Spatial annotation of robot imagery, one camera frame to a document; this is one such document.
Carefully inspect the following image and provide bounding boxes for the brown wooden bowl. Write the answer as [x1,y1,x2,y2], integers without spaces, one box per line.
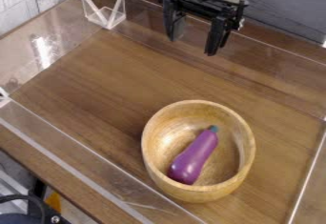
[141,100,256,203]

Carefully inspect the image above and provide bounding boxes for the clear acrylic tray walls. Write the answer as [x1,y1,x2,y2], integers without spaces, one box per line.
[0,0,326,224]

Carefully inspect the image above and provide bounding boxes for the purple toy eggplant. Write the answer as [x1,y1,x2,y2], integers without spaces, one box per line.
[167,126,219,185]

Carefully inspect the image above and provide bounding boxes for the black clamp with bolt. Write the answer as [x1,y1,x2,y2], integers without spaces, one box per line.
[28,179,71,224]

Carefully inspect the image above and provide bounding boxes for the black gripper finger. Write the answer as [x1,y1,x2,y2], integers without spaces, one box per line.
[204,16,231,56]
[163,0,186,41]

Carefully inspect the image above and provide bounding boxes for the black cable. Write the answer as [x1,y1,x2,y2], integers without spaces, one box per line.
[0,193,47,224]

